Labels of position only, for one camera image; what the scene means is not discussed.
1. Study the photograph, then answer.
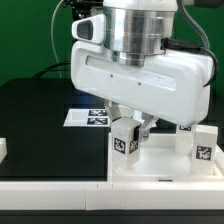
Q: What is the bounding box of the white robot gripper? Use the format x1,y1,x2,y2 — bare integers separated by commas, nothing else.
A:
71,41,213,142

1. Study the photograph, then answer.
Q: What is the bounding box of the white square tabletop tray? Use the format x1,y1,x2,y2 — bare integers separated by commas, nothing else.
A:
108,134,224,183

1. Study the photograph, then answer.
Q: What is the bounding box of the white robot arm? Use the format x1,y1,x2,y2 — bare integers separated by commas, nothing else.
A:
71,0,224,141

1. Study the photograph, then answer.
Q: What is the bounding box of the white marker sheet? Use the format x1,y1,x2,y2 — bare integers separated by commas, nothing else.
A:
64,109,110,127

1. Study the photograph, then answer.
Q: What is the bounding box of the white left barrier piece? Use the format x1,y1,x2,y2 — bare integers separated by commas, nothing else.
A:
0,138,7,164

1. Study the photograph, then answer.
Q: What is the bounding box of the black cable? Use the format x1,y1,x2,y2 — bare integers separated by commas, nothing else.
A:
32,61,73,80

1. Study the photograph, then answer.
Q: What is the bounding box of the white front barrier wall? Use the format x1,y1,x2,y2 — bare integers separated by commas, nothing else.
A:
0,182,224,210

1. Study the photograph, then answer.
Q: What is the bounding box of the black camera stand pole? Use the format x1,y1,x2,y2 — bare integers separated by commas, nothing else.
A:
63,0,103,20

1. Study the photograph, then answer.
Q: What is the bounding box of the grey corrugated hose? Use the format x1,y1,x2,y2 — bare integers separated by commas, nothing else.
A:
176,0,219,88

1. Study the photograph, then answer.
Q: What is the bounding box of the white thin cable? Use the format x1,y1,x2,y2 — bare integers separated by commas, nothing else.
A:
50,0,65,79

